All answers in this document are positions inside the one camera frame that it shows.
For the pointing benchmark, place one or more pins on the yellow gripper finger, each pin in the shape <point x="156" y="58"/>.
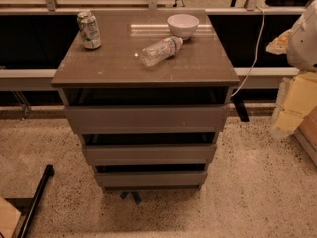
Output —
<point x="296" y="98"/>
<point x="279" y="44"/>

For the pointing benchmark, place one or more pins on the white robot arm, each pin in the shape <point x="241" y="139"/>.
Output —
<point x="302" y="43"/>

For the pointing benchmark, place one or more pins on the grey three-drawer cabinet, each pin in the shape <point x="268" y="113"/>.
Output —
<point x="200" y="74"/>

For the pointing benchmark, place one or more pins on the grey top drawer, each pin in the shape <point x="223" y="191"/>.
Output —
<point x="146" y="119"/>

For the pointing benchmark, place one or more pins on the cardboard box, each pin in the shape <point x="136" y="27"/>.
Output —
<point x="306" y="134"/>

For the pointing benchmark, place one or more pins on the black table leg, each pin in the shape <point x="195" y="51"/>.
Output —
<point x="240" y="108"/>

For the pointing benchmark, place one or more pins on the white bowl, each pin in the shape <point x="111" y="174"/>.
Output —
<point x="183" y="25"/>

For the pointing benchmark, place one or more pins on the clear plastic water bottle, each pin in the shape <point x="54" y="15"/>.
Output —
<point x="161" y="50"/>

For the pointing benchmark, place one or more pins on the green white soda can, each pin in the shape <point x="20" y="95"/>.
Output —
<point x="89" y="30"/>

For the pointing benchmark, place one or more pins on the blue tape cross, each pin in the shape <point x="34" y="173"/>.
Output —
<point x="134" y="195"/>

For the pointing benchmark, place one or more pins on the black metal bar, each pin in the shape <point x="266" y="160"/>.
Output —
<point x="48" y="172"/>

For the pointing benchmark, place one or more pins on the wooden board corner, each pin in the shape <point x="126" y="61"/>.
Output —
<point x="9" y="218"/>

